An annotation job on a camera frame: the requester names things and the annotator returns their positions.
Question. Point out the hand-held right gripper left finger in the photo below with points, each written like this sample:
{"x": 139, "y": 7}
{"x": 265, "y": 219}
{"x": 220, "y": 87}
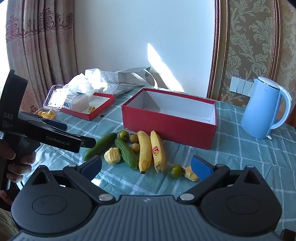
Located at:
{"x": 92, "y": 165}

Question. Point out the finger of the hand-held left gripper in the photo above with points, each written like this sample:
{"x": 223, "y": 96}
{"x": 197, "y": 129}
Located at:
{"x": 69, "y": 142}
{"x": 48, "y": 124}

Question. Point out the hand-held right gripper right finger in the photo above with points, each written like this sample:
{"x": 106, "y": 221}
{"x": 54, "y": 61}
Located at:
{"x": 201, "y": 168}

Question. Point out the long cucumber with stem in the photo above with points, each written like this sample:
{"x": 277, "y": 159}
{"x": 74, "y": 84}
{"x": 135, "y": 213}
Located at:
{"x": 101, "y": 146}

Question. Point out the green tomato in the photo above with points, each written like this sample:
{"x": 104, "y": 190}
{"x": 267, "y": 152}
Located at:
{"x": 176, "y": 171}
{"x": 124, "y": 136}

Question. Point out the short cucumber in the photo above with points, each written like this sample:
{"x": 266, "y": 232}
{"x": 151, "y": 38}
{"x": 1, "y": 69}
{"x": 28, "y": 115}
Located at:
{"x": 126, "y": 153}

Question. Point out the brown longan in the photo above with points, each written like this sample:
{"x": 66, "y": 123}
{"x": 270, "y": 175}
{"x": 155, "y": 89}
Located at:
{"x": 135, "y": 148}
{"x": 134, "y": 138}

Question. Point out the banana with red sticker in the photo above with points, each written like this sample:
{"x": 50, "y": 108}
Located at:
{"x": 158, "y": 143}

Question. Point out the plain yellow banana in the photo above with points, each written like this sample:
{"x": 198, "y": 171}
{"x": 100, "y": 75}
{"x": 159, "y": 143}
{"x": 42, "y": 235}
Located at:
{"x": 144, "y": 153}

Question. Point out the large red cardboard box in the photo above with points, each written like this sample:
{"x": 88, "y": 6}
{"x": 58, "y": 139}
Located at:
{"x": 166, "y": 125}

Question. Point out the person's left hand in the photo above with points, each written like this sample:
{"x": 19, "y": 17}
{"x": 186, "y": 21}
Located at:
{"x": 23, "y": 162}

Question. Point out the yellow fruit pieces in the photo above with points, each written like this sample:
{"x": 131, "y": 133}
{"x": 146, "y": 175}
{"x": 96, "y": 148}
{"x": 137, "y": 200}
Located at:
{"x": 47, "y": 114}

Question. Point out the clear plastic clamshell container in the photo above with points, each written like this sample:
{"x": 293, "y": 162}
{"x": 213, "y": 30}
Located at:
{"x": 55, "y": 97}

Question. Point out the shallow red box lid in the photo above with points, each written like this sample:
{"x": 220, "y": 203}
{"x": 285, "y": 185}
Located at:
{"x": 77, "y": 113}

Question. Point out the white block in plastic wrap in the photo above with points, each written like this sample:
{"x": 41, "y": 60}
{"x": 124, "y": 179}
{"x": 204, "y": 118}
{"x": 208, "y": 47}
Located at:
{"x": 76, "y": 102}

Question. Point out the yellow fruit peel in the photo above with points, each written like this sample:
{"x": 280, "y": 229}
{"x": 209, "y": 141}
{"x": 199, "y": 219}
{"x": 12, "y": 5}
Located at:
{"x": 91, "y": 109}

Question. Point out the white plastic bag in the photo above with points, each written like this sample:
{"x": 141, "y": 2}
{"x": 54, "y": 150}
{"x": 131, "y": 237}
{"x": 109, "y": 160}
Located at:
{"x": 83, "y": 84}

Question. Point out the beige patterned curtain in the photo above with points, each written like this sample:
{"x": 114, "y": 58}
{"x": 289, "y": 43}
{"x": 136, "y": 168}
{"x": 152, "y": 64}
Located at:
{"x": 41, "y": 46}

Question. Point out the light blue electric kettle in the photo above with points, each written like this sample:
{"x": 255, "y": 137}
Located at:
{"x": 259, "y": 111}

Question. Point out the silver patterned gift bag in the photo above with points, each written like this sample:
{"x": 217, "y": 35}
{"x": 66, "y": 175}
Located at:
{"x": 129, "y": 81}

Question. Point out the white wall switch panel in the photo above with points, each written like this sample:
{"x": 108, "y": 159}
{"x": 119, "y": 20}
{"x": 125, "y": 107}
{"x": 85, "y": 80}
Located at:
{"x": 238, "y": 84}

